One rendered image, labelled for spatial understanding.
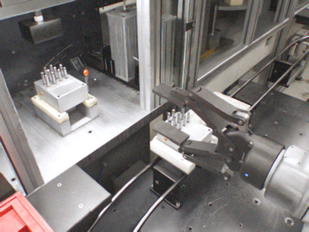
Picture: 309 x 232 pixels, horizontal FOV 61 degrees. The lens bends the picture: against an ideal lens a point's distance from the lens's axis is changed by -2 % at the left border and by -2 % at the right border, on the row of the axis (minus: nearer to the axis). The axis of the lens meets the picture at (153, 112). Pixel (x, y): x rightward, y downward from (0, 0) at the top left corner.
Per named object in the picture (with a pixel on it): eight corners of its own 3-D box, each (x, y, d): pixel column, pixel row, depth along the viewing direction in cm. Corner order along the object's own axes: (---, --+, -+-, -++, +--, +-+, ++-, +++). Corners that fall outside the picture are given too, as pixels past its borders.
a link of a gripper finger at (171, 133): (190, 135, 51) (189, 137, 51) (161, 119, 54) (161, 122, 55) (180, 143, 49) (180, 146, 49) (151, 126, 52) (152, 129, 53)
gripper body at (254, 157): (276, 173, 44) (227, 146, 48) (293, 134, 38) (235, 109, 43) (256, 203, 39) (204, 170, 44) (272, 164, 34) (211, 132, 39)
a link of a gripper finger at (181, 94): (194, 106, 43) (196, 91, 41) (170, 95, 46) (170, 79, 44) (200, 103, 44) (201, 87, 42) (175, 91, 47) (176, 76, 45)
